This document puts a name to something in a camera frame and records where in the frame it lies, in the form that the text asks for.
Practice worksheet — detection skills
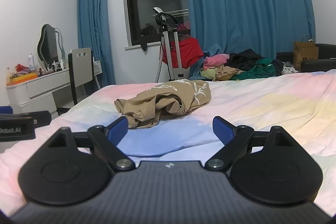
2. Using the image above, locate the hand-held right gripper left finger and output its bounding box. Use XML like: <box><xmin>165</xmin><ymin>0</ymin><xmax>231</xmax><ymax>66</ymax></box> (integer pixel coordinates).
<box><xmin>47</xmin><ymin>116</ymin><xmax>135</xmax><ymax>171</ymax></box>

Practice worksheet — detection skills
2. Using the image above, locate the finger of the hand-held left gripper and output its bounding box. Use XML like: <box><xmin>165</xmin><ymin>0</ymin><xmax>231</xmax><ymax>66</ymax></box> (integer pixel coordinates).
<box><xmin>0</xmin><ymin>111</ymin><xmax>51</xmax><ymax>127</ymax></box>

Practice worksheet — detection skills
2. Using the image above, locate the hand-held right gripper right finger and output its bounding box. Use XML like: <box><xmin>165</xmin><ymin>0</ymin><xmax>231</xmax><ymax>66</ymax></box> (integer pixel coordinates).
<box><xmin>205</xmin><ymin>116</ymin><xmax>294</xmax><ymax>171</ymax></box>

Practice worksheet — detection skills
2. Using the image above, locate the tan t-shirt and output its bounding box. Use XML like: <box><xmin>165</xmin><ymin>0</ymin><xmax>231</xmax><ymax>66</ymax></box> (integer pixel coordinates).
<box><xmin>114</xmin><ymin>79</ymin><xmax>212</xmax><ymax>129</ymax></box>

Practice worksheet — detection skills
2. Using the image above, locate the white dressing table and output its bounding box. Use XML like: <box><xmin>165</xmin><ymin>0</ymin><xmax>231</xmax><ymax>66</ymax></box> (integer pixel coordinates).
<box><xmin>6</xmin><ymin>67</ymin><xmax>72</xmax><ymax>119</ymax></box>

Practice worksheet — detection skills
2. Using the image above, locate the orange box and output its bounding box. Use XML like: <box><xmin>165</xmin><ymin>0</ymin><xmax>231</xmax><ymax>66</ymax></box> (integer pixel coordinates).
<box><xmin>10</xmin><ymin>72</ymin><xmax>38</xmax><ymax>83</ymax></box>

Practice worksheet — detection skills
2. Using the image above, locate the pastel bed sheet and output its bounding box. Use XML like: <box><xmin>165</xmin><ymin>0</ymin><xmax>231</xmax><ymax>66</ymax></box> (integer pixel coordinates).
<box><xmin>0</xmin><ymin>70</ymin><xmax>336</xmax><ymax>203</ymax></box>

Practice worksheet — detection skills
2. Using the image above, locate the row of small cosmetic bottles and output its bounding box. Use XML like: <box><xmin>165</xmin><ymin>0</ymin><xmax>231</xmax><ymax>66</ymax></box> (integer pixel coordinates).
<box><xmin>51</xmin><ymin>59</ymin><xmax>66</xmax><ymax>72</ymax></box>

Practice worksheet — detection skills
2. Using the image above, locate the beige garment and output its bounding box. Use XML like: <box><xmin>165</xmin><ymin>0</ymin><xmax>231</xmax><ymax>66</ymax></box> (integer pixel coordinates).
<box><xmin>214</xmin><ymin>65</ymin><xmax>244</xmax><ymax>81</ymax></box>

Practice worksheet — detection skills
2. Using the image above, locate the yellow-green garment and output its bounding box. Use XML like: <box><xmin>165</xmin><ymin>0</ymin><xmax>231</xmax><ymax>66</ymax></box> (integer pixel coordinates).
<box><xmin>200</xmin><ymin>68</ymin><xmax>217</xmax><ymax>80</ymax></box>

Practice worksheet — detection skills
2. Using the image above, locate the grey and black chair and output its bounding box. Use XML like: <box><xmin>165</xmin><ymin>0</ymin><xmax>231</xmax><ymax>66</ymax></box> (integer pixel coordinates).
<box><xmin>68</xmin><ymin>47</ymin><xmax>100</xmax><ymax>105</ymax></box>

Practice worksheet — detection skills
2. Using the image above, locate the green garment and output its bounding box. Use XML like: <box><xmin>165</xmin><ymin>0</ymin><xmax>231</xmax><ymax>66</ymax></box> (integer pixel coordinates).
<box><xmin>232</xmin><ymin>57</ymin><xmax>279</xmax><ymax>81</ymax></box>

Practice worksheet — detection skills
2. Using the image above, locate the black garment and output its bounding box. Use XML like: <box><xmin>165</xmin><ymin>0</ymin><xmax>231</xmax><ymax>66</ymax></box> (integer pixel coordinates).
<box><xmin>226</xmin><ymin>49</ymin><xmax>265</xmax><ymax>68</ymax></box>

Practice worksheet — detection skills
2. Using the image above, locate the red garment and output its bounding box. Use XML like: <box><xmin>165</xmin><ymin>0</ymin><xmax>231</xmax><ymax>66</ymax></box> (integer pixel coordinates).
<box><xmin>162</xmin><ymin>37</ymin><xmax>205</xmax><ymax>69</ymax></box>

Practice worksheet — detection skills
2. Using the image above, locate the garment steamer stand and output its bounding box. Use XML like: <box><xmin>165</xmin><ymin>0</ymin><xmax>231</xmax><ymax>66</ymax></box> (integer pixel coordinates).
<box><xmin>140</xmin><ymin>7</ymin><xmax>184</xmax><ymax>81</ymax></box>

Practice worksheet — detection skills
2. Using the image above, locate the white patterned garment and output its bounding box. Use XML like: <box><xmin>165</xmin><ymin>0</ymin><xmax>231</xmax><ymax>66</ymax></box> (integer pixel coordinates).
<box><xmin>282</xmin><ymin>63</ymin><xmax>300</xmax><ymax>75</ymax></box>

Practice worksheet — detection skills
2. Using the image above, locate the brown paper bag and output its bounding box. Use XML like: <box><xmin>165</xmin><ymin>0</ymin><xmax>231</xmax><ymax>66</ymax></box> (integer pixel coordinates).
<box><xmin>293</xmin><ymin>35</ymin><xmax>319</xmax><ymax>69</ymax></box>

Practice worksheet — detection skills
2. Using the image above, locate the narrow blue curtain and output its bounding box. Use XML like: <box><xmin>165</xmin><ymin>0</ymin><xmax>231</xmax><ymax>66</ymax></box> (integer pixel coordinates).
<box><xmin>77</xmin><ymin>0</ymin><xmax>116</xmax><ymax>89</ymax></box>

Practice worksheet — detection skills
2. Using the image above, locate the black sofa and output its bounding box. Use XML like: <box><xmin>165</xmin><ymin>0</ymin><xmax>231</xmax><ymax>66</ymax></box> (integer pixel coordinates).
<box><xmin>276</xmin><ymin>43</ymin><xmax>336</xmax><ymax>73</ymax></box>

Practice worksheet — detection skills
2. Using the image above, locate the white wall-mounted box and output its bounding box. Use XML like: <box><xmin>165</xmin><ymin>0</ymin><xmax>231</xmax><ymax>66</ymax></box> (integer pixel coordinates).
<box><xmin>92</xmin><ymin>59</ymin><xmax>102</xmax><ymax>75</ymax></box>

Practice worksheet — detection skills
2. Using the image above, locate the wavy frame mirror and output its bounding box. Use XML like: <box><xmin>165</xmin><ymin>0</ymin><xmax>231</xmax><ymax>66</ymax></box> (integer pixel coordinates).
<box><xmin>37</xmin><ymin>24</ymin><xmax>66</xmax><ymax>69</ymax></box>

